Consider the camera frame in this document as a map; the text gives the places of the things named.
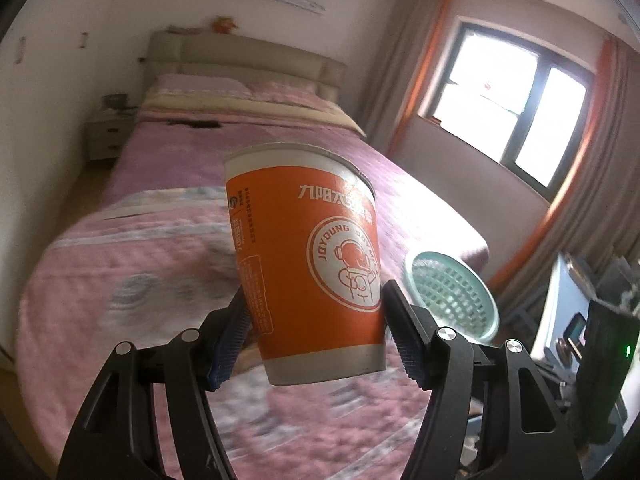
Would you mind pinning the green plastic mesh basket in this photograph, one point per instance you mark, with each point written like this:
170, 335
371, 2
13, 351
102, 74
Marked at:
450, 290

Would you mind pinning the white desk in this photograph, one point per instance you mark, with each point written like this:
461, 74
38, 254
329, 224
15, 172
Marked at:
555, 300

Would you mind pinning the dark framed window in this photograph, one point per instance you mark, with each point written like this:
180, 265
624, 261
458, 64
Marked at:
500, 100

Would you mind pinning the beige padded headboard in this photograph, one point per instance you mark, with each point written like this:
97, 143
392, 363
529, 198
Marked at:
250, 55

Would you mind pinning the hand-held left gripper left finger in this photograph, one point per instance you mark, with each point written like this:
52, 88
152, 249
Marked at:
227, 335

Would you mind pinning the beige nightstand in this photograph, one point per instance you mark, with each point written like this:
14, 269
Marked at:
107, 135

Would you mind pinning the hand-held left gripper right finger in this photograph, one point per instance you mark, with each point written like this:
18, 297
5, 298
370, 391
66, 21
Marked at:
407, 340

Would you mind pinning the pink quilted blanket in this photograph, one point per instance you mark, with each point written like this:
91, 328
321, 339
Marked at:
125, 270

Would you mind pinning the white wardrobe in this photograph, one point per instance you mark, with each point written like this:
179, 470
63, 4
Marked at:
40, 110

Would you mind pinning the orange plush toy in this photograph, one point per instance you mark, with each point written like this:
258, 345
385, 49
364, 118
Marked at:
223, 23

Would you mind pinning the black smartphone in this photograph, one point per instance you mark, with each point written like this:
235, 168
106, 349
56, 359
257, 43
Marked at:
575, 332

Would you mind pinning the pink pillow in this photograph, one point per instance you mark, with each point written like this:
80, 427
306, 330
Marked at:
200, 86
290, 94

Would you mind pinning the purple bedspread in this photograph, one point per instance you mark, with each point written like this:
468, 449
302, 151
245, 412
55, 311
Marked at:
165, 160

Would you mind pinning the beige folded bed sheet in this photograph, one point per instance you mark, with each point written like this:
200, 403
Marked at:
280, 111

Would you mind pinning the grey orange curtain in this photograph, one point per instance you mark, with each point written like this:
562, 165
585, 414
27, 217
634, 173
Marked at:
590, 185
400, 60

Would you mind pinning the dark cloth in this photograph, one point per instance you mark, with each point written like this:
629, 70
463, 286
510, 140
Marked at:
195, 124

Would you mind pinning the orange paper cup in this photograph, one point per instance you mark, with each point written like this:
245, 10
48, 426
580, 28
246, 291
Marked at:
300, 270

